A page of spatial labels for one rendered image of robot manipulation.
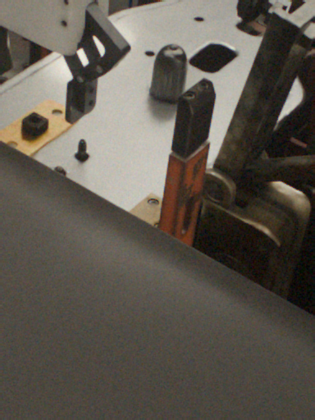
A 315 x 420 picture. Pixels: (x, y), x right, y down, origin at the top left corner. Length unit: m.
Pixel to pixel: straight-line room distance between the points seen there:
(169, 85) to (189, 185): 0.29
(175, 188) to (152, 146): 0.24
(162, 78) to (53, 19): 0.18
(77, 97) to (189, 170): 0.21
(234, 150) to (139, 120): 0.19
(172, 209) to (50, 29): 0.20
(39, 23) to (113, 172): 0.14
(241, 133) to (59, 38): 0.16
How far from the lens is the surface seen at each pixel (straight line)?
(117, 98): 0.99
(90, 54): 0.87
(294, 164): 0.78
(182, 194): 0.70
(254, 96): 0.76
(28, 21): 0.85
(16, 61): 1.55
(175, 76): 0.98
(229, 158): 0.79
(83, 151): 0.91
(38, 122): 0.94
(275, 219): 0.81
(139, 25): 1.09
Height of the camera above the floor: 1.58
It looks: 42 degrees down
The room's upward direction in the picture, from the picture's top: 8 degrees clockwise
